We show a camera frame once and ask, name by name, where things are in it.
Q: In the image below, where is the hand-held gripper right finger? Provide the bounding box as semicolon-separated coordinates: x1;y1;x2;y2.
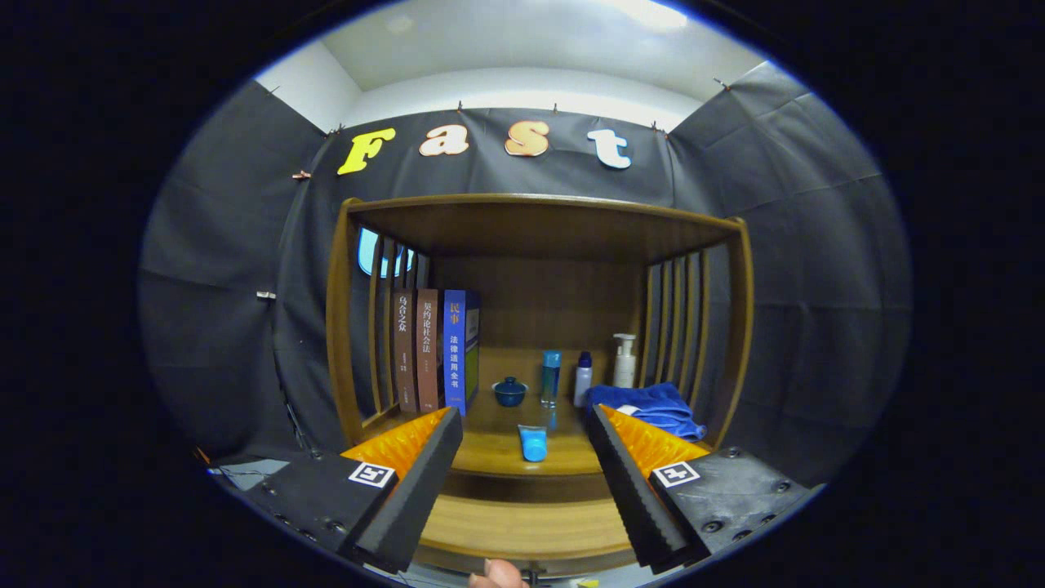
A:
585;404;817;575

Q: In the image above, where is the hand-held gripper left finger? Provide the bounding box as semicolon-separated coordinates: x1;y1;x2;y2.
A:
245;406;465;575

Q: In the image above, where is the wooden countertop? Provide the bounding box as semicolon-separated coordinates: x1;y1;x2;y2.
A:
359;347;711;477

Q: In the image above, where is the wooden cabinet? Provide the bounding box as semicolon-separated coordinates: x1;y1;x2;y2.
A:
327;194;754;577

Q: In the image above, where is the blue folded towel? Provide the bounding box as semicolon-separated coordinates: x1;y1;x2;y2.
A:
584;382;708;443

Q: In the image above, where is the white pump bottle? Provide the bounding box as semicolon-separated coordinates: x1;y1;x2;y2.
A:
612;333;638;389

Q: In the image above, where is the teal glass bottle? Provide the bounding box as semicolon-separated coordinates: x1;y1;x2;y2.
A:
540;350;563;408

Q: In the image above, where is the reddish brown book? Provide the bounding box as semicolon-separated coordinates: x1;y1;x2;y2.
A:
416;288;444;412

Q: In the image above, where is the dark brown book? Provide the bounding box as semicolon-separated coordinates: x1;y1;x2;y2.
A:
392;288;420;415

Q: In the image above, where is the blue book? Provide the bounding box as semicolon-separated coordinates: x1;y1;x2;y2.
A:
442;289;481;417

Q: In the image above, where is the black backdrop cloth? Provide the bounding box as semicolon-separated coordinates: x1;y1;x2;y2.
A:
139;61;911;487

